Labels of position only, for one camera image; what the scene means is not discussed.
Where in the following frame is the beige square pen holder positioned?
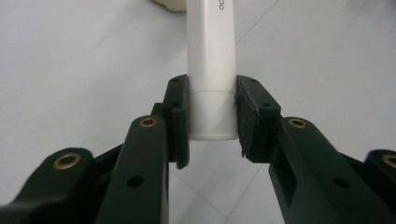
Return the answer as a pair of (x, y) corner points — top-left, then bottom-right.
(151, 0), (188, 13)

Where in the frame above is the long white pen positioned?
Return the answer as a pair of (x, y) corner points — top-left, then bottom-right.
(186, 0), (240, 142)

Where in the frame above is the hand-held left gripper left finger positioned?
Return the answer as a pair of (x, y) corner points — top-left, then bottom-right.
(93, 74), (191, 224)

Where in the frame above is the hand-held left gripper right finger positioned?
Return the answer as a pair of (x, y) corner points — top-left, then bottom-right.
(234, 74), (396, 224)

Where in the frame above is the pale blue table mat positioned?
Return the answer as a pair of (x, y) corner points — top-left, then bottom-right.
(0, 0), (396, 224)

